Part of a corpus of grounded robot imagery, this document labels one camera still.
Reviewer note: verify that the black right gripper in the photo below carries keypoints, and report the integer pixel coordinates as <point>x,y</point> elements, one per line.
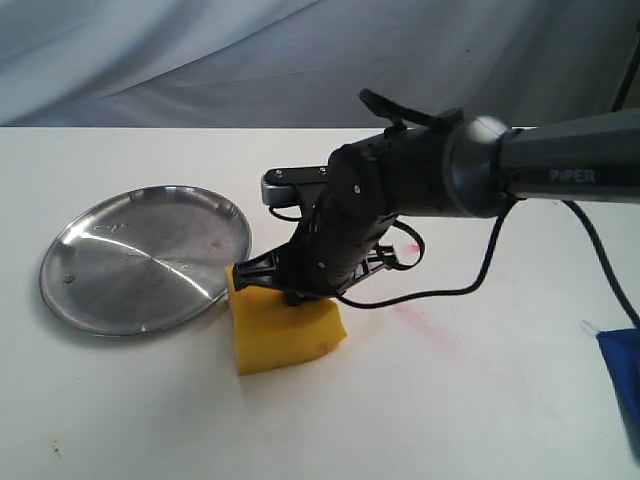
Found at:
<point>332,250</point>

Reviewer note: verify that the yellow sponge block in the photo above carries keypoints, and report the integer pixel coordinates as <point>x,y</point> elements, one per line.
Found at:
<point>268,334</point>

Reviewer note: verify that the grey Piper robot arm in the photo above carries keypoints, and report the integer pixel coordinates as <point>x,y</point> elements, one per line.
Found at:
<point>462,167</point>

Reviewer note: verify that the round stainless steel plate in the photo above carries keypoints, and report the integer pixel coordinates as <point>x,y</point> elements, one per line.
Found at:
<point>144,261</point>

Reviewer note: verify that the blue cloth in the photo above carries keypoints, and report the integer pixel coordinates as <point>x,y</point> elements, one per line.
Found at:
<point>620,351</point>

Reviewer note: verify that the grey draped backdrop cloth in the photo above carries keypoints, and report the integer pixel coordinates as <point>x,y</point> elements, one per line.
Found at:
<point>303,63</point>

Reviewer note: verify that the black tripod leg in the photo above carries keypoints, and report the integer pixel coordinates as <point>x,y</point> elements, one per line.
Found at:
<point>627,92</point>

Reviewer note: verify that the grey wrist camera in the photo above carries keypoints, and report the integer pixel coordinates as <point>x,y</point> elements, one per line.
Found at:
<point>296,186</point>

